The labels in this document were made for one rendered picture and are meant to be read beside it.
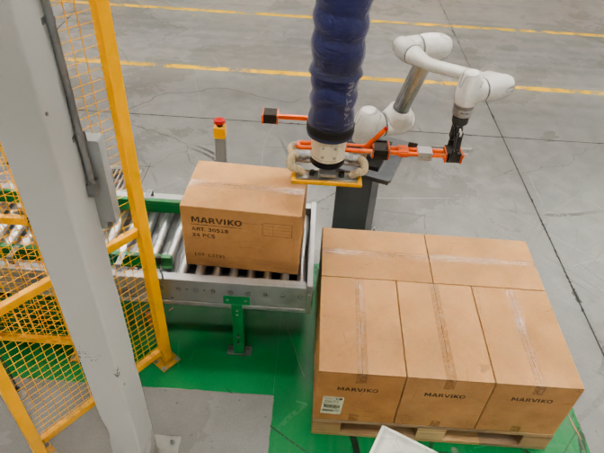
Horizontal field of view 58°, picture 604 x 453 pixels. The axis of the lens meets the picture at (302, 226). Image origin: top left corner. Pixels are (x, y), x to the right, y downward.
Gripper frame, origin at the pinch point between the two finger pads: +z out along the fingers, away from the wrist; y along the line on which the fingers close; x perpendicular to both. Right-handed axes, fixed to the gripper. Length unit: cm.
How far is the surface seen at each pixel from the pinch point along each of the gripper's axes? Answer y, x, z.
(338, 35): 12, -60, -58
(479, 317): 44, 22, 68
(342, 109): 10, -55, -25
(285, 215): 23, -78, 27
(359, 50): 9, -51, -51
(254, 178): -6, -96, 27
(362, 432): 81, -32, 120
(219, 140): -45, -121, 30
